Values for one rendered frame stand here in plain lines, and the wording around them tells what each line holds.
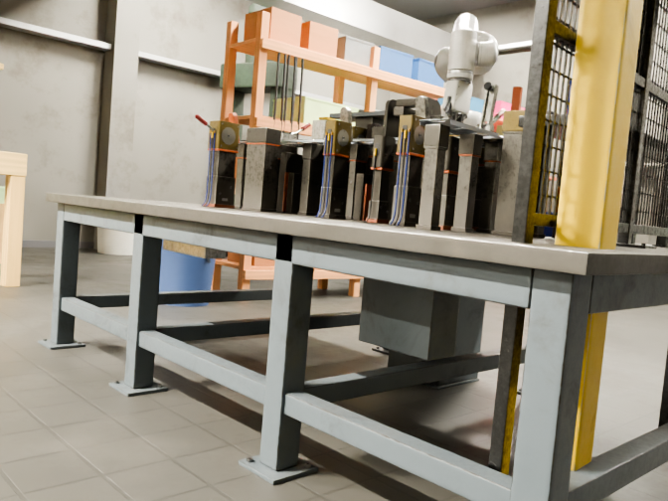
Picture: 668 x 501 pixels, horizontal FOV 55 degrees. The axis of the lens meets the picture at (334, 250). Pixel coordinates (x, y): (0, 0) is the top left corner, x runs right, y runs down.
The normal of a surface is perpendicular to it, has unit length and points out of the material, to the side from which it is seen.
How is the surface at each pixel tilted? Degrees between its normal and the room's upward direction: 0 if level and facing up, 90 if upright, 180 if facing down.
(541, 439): 90
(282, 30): 90
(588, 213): 90
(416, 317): 90
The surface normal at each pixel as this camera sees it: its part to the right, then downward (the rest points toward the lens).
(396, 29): 0.68, 0.11
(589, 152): -0.68, 0.00
